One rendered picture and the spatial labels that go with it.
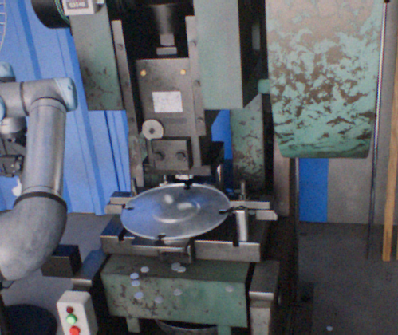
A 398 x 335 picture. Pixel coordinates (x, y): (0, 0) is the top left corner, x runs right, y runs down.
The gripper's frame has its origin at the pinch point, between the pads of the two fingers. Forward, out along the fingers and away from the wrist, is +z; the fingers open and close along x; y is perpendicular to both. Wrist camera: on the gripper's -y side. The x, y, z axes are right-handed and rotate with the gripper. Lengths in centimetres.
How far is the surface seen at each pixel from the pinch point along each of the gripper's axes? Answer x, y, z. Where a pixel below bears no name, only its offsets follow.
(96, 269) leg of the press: -0.5, -11.8, 21.3
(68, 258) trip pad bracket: 3.1, -6.3, 15.2
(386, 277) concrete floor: -94, -95, 86
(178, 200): -14.5, -32.7, 6.7
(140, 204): -12.7, -22.5, 7.3
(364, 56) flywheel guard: 17, -78, -39
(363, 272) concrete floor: -96, -86, 86
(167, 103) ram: -14.5, -32.9, -20.7
